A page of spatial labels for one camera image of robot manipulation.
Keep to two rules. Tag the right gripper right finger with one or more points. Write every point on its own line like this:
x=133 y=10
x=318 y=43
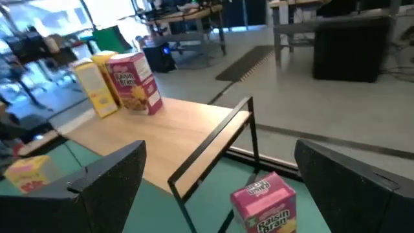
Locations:
x=349 y=204

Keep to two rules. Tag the black computer tower blue light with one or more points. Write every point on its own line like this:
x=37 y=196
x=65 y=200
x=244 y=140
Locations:
x=158 y=58

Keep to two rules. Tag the wooden background robot table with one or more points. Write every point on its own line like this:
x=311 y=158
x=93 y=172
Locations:
x=194 y=14

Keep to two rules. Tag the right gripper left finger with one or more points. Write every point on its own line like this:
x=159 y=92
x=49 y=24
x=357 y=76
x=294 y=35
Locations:
x=81 y=207

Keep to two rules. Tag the wooden shelf black metal frame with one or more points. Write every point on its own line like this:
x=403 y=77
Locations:
x=161 y=139

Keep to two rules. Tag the green table mat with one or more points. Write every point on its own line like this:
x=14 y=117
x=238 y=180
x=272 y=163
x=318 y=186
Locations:
x=152 y=213

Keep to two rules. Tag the magenta Raisin Bran cereal box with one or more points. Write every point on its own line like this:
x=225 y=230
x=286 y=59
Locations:
x=136 y=84
x=265 y=207

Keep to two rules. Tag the grey metal table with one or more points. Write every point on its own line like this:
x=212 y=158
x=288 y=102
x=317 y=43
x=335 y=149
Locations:
x=297 y=28

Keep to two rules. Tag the black floor mat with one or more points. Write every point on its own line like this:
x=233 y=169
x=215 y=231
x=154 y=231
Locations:
x=246 y=63

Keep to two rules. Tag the yellow Corn Pops cereal box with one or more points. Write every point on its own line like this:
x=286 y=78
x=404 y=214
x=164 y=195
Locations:
x=29 y=174
x=103 y=59
x=95 y=90

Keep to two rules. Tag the black floor cabinet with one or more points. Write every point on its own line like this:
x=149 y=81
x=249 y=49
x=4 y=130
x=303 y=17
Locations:
x=351 y=48

